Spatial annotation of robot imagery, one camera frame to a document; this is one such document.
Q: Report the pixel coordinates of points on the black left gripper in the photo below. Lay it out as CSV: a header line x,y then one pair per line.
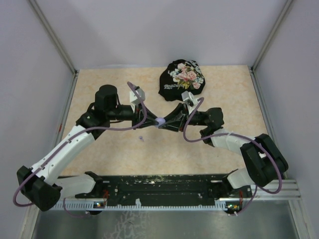
x,y
139,115

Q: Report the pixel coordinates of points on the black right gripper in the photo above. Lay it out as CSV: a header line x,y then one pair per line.
x,y
177,125

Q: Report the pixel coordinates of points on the purple earbud charging case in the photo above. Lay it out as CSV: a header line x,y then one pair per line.
x,y
159,122

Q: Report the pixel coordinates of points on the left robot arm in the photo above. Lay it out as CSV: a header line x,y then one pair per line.
x,y
41,183

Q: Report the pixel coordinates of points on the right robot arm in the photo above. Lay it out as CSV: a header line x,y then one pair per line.
x,y
264,163

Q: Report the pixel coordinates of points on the black floral folded shirt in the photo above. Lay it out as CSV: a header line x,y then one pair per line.
x,y
180,76

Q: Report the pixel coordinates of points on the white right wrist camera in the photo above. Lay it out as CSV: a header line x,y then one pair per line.
x,y
189,99

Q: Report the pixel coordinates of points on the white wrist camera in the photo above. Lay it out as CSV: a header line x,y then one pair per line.
x,y
189,99
137,95

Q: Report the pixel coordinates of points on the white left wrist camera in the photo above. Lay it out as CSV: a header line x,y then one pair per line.
x,y
137,95

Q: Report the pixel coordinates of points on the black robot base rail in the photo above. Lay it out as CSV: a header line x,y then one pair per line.
x,y
171,190

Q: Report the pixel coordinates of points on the white slotted cable duct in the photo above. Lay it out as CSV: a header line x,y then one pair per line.
x,y
96,205

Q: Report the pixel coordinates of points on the left aluminium frame post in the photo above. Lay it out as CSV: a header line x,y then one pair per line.
x,y
55,40

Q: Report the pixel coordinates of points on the aluminium frame post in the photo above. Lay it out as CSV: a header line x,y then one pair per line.
x,y
271,36
55,40

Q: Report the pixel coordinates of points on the right aluminium frame post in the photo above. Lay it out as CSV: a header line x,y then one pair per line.
x,y
271,36

